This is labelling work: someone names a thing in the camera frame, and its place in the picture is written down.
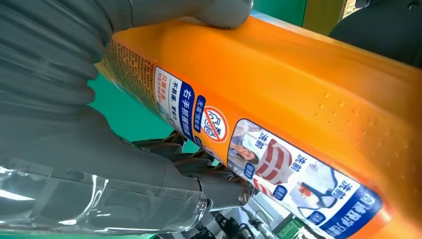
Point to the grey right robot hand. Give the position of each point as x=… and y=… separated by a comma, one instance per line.
x=82, y=165

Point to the green equipment box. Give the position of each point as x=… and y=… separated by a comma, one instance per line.
x=290, y=229

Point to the yellow taped cardboard box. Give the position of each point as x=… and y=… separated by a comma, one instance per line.
x=321, y=14

